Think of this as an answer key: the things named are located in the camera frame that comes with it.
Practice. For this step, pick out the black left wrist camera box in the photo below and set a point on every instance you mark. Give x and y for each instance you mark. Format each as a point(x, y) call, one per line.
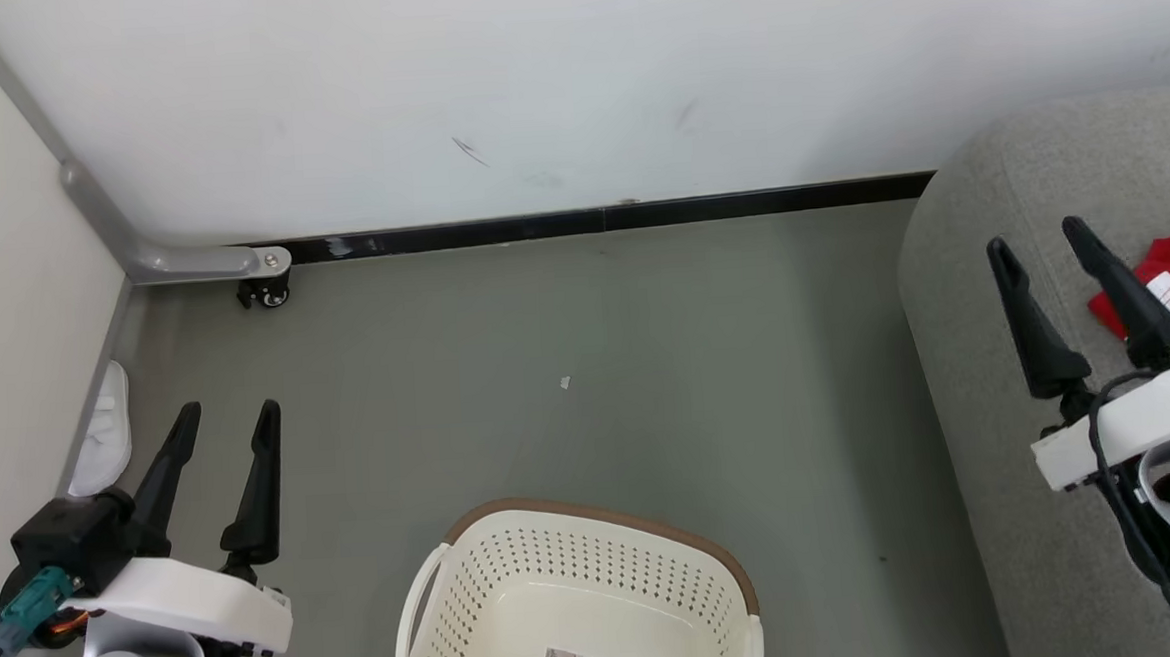
point(70, 541)

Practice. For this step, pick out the black baseboard strip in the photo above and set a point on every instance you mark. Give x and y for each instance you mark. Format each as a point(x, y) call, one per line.
point(639, 212)

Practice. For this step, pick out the grey metal partition foot bracket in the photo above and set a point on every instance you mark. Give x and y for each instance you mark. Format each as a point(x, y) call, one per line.
point(191, 261)

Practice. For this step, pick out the small black caster wheel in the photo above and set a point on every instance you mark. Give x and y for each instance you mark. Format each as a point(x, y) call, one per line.
point(268, 290)

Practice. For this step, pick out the grey fabric sofa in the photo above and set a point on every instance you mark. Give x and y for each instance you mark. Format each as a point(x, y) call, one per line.
point(993, 277)

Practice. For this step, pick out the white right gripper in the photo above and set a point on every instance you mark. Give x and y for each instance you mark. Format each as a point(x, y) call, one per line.
point(1151, 419)

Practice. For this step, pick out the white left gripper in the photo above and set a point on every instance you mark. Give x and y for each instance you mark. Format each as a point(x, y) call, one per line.
point(179, 600)

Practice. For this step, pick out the cream laundry basket brown rim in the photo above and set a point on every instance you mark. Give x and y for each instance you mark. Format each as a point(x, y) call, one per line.
point(520, 612)

